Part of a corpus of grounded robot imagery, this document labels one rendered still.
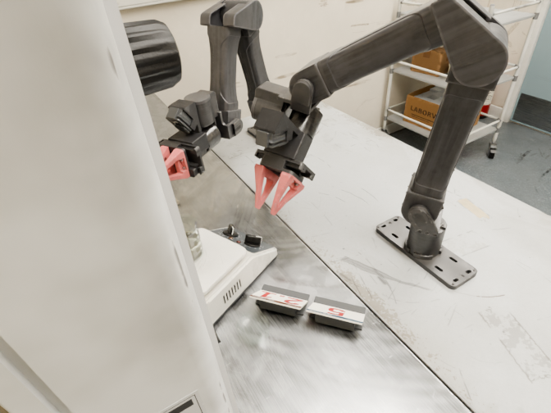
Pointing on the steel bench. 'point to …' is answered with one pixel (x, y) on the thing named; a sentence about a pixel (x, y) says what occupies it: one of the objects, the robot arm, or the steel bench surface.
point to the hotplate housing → (237, 282)
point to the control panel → (243, 241)
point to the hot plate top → (216, 259)
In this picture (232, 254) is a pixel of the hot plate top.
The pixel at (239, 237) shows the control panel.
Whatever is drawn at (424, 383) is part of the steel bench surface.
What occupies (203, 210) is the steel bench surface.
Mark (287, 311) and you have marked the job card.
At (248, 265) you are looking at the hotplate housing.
